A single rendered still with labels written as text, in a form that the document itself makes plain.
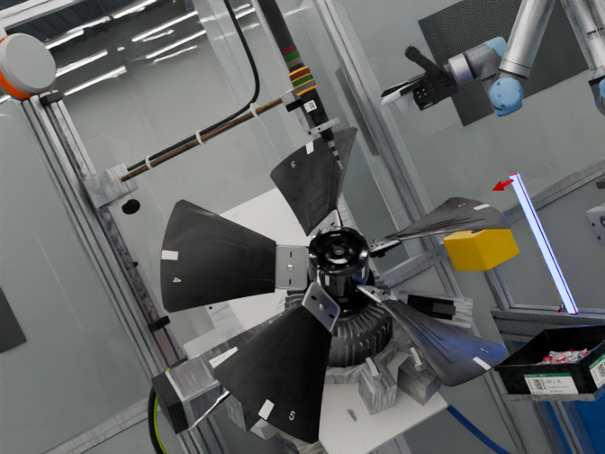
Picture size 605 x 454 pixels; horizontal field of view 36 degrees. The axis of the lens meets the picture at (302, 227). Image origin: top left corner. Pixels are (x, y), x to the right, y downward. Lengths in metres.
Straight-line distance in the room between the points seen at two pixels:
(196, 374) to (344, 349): 0.30
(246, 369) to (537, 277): 1.39
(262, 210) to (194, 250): 0.40
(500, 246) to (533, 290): 0.64
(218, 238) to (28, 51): 0.76
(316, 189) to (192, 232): 0.28
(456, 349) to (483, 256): 0.54
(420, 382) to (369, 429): 0.14
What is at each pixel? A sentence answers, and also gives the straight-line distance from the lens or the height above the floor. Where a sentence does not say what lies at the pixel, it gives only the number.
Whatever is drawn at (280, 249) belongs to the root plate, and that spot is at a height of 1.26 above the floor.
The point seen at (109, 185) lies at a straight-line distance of 2.19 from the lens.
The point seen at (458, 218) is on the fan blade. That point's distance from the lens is 1.89.
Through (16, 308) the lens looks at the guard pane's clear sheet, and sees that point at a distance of 2.43.
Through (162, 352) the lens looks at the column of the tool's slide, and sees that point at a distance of 2.31.
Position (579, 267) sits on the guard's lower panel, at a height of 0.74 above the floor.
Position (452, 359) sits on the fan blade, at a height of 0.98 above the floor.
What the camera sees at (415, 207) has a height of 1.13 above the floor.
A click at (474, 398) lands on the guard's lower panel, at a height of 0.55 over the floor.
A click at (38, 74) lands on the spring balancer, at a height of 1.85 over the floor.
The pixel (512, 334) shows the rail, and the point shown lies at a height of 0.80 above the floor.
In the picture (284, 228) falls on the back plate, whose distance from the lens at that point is 2.16.
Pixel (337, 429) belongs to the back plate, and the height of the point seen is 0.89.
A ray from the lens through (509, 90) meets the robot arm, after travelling 2.30.
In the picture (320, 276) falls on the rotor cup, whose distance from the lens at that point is 1.76.
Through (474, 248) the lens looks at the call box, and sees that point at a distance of 2.21.
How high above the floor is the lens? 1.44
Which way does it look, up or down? 5 degrees down
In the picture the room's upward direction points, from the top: 25 degrees counter-clockwise
